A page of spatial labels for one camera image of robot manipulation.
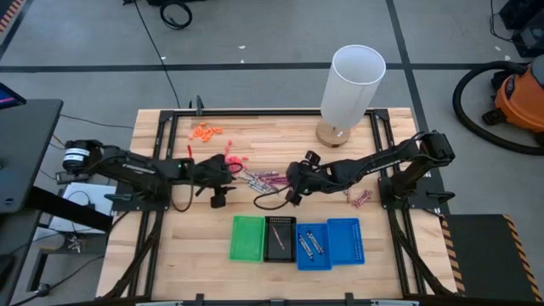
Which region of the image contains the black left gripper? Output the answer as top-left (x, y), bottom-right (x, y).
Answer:
top-left (193, 153), bottom-right (245, 210)

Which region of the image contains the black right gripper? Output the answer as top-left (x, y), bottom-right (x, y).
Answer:
top-left (285, 150), bottom-right (329, 207)

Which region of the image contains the green plastic basket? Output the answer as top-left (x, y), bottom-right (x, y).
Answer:
top-left (229, 214), bottom-right (267, 264)

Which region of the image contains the black plastic basket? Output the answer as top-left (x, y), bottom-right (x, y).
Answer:
top-left (263, 215), bottom-right (298, 264)

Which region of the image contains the blue plastic basket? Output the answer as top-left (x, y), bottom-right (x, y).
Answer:
top-left (326, 218), bottom-right (366, 267)
top-left (295, 223), bottom-right (333, 272)

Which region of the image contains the pink crayon pieces heap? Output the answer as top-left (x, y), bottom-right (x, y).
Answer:
top-left (224, 155), bottom-right (250, 171)

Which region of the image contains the orange crayon pieces heap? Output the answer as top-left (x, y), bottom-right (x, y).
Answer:
top-left (187, 122), bottom-right (224, 143)

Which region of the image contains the white shade wooden base lamp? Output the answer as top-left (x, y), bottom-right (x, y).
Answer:
top-left (314, 43), bottom-right (388, 149)

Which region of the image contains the white paper sheet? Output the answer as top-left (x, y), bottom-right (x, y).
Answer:
top-left (48, 182), bottom-right (118, 235)

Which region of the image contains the black power brick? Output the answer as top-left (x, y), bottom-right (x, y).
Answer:
top-left (54, 168), bottom-right (91, 185)

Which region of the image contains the black desk crossbar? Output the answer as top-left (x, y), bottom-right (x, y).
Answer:
top-left (25, 185), bottom-right (114, 234)

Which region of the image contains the bunch of keys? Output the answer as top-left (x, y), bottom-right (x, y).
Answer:
top-left (65, 235), bottom-right (86, 255)

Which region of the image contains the orange shop vacuum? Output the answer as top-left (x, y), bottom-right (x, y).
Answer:
top-left (451, 60), bottom-right (544, 156)
top-left (481, 54), bottom-right (544, 148)

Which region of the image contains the black mat with hazard stripes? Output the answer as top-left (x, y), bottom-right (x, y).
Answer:
top-left (439, 213), bottom-right (544, 303)

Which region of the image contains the black desk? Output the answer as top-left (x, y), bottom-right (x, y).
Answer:
top-left (0, 99), bottom-right (64, 215)

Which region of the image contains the monitor with blue screen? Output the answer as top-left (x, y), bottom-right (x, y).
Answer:
top-left (0, 82), bottom-right (27, 111)

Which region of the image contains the black equipment case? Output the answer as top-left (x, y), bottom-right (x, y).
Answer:
top-left (499, 0), bottom-right (544, 59)

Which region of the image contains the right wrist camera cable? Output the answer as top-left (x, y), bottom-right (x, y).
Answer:
top-left (253, 184), bottom-right (294, 212)

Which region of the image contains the black aluminium table frame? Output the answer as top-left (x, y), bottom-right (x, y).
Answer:
top-left (101, 108), bottom-right (458, 303)

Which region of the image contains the black cable bundle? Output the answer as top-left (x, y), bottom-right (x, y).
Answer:
top-left (388, 210), bottom-right (451, 297)
top-left (104, 210), bottom-right (165, 298)

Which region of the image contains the long black floor cable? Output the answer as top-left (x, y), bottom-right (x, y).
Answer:
top-left (133, 0), bottom-right (183, 110)

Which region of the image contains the coiled black cable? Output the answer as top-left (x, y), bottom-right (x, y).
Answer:
top-left (159, 1), bottom-right (194, 31)

